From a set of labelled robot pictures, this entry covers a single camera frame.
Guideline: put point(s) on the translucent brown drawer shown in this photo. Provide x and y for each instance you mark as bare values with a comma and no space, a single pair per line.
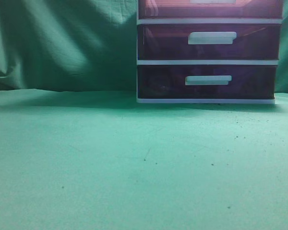
210,9
208,41
169,82

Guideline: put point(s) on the green cloth backdrop and cover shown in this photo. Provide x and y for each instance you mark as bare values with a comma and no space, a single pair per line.
77,152

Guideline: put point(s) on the white plastic drawer cabinet frame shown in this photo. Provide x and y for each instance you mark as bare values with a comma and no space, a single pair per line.
197,80

